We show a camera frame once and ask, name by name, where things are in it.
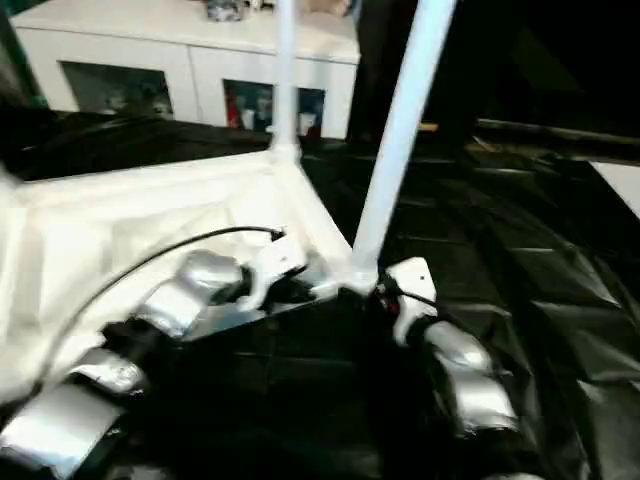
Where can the small patterned ornament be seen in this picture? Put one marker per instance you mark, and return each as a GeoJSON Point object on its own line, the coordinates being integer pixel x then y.
{"type": "Point", "coordinates": [225, 10]}

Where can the white flat panel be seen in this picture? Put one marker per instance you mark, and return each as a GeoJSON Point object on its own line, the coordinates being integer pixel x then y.
{"type": "Point", "coordinates": [620, 185]}

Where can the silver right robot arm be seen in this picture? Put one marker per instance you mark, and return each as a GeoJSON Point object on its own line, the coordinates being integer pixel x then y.
{"type": "Point", "coordinates": [470, 380]}

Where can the long black bar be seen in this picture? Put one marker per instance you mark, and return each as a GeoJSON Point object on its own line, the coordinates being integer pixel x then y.
{"type": "Point", "coordinates": [555, 132]}

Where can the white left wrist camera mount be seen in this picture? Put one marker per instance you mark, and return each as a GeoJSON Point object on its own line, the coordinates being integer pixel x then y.
{"type": "Point", "coordinates": [275, 260]}

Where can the white glass-door cabinet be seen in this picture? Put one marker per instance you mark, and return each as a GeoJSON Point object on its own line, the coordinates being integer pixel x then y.
{"type": "Point", "coordinates": [190, 60]}

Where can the small white bottle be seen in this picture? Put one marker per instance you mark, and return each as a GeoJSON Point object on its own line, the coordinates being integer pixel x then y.
{"type": "Point", "coordinates": [306, 123]}
{"type": "Point", "coordinates": [248, 118]}

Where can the white plastic table top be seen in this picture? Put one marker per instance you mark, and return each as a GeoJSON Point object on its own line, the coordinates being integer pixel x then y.
{"type": "Point", "coordinates": [125, 210]}

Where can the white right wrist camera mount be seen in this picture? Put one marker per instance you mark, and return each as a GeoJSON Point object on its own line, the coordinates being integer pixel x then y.
{"type": "Point", "coordinates": [415, 280]}

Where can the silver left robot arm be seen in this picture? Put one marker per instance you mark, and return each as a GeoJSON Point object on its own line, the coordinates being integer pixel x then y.
{"type": "Point", "coordinates": [200, 275]}

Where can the black table mat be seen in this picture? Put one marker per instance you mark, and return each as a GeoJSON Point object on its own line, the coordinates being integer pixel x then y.
{"type": "Point", "coordinates": [500, 225]}

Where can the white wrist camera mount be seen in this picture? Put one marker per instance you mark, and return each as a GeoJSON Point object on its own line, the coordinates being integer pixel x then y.
{"type": "Point", "coordinates": [415, 280]}
{"type": "Point", "coordinates": [275, 260]}

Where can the small yellow label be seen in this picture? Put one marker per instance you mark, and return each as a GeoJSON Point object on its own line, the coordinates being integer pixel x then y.
{"type": "Point", "coordinates": [427, 127]}

